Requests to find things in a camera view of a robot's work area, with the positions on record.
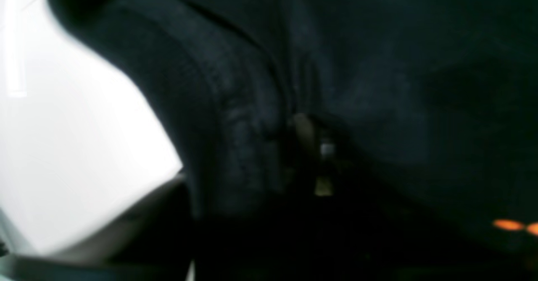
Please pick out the black T-shirt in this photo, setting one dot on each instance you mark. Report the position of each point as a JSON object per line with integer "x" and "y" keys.
{"x": 433, "y": 104}

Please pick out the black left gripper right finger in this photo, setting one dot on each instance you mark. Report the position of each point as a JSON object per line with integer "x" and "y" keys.
{"x": 319, "y": 166}

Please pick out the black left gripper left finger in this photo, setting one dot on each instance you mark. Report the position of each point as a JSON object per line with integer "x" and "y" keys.
{"x": 150, "y": 241}

